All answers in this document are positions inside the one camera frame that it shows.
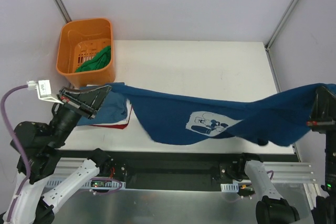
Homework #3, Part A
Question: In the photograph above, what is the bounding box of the aluminium rail frame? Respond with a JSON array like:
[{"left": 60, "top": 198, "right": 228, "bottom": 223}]
[{"left": 50, "top": 157, "right": 317, "bottom": 184}]

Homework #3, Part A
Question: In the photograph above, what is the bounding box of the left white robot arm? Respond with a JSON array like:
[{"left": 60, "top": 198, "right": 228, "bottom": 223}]
[{"left": 1, "top": 84, "right": 111, "bottom": 223}]

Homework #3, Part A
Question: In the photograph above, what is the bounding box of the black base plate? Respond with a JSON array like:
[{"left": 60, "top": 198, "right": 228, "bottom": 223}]
[{"left": 88, "top": 150, "right": 261, "bottom": 191}]

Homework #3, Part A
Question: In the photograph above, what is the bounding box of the left slotted cable duct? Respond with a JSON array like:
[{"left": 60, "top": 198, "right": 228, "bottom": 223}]
[{"left": 45, "top": 178, "right": 125, "bottom": 190}]

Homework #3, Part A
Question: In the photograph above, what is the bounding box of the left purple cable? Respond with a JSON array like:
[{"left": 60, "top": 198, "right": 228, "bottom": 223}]
[{"left": 0, "top": 84, "right": 124, "bottom": 222}]

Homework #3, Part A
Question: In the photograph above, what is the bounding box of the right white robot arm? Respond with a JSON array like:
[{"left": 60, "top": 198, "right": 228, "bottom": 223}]
[{"left": 236, "top": 86, "right": 335, "bottom": 223}]

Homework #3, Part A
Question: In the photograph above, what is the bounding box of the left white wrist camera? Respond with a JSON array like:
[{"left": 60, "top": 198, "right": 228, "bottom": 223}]
[{"left": 27, "top": 80, "right": 63, "bottom": 104}]

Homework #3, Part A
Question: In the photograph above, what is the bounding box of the folded red t shirt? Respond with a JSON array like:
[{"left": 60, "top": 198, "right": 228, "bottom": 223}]
[{"left": 90, "top": 105, "right": 137, "bottom": 131}]

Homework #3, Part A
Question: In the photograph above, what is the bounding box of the dark blue t shirt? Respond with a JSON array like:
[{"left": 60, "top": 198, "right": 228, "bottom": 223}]
[{"left": 111, "top": 83, "right": 335, "bottom": 146}]

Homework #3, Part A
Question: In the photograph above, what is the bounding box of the orange plastic basket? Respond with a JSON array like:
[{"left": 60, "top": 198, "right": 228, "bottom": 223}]
[{"left": 56, "top": 18, "right": 116, "bottom": 88}]

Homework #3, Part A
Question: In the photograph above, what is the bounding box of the right slotted cable duct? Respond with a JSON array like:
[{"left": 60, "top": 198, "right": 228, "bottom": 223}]
[{"left": 220, "top": 183, "right": 239, "bottom": 193}]

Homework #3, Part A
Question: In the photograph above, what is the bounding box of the slotted cable duct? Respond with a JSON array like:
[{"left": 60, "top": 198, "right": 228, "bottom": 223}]
[
  {"left": 45, "top": 178, "right": 125, "bottom": 190},
  {"left": 220, "top": 183, "right": 239, "bottom": 193}
]

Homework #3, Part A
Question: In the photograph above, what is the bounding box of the green t shirt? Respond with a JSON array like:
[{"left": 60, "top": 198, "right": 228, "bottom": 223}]
[{"left": 75, "top": 46, "right": 111, "bottom": 72}]

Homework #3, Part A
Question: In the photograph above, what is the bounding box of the folded light blue t shirt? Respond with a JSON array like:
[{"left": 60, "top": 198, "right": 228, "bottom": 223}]
[{"left": 77, "top": 89, "right": 132, "bottom": 130}]

